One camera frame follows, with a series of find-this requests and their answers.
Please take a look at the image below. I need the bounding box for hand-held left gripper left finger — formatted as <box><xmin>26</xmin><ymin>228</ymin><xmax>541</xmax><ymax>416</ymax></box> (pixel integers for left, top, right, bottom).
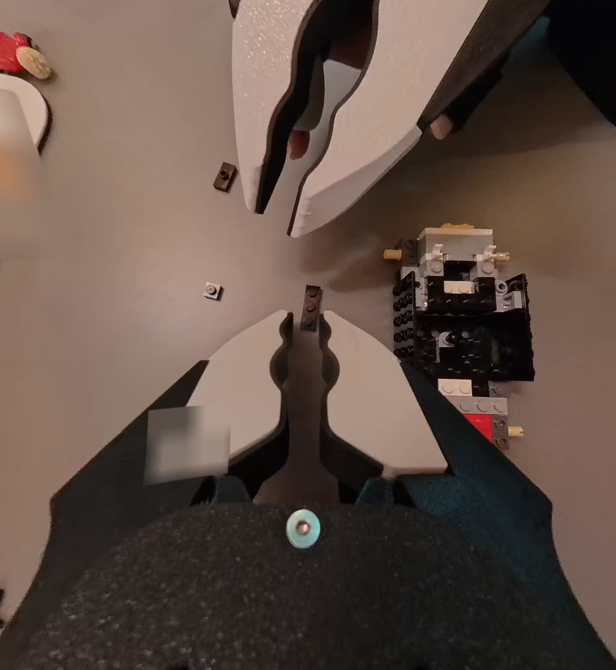
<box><xmin>185</xmin><ymin>309</ymin><xmax>294</xmax><ymax>500</ymax></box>

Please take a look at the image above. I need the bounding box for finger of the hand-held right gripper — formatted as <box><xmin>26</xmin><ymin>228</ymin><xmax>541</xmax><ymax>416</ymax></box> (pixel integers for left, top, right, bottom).
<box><xmin>287</xmin><ymin>0</ymin><xmax>489</xmax><ymax>239</ymax></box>
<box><xmin>232</xmin><ymin>0</ymin><xmax>320</xmax><ymax>214</ymax></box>

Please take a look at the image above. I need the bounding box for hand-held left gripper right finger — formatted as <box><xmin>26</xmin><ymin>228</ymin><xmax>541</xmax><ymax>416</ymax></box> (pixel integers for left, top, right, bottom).
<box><xmin>318</xmin><ymin>309</ymin><xmax>450</xmax><ymax>503</ymax></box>

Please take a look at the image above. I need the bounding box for partly built brick car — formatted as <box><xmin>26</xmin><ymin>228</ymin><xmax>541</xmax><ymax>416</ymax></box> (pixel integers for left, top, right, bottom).
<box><xmin>384</xmin><ymin>222</ymin><xmax>536</xmax><ymax>452</ymax></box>

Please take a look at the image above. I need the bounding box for person's right forearm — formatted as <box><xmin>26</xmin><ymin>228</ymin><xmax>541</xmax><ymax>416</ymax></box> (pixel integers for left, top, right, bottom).
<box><xmin>549</xmin><ymin>0</ymin><xmax>616</xmax><ymax>142</ymax></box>

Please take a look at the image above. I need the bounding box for person's right hand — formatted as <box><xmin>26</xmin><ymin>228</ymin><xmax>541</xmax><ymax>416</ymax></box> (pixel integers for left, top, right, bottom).
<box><xmin>429</xmin><ymin>73</ymin><xmax>497</xmax><ymax>141</ymax></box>

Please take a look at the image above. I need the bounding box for white wooden book stand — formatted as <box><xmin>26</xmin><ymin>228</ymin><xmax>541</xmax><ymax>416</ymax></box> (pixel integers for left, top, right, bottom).
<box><xmin>0</xmin><ymin>67</ymin><xmax>52</xmax><ymax>315</ymax></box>

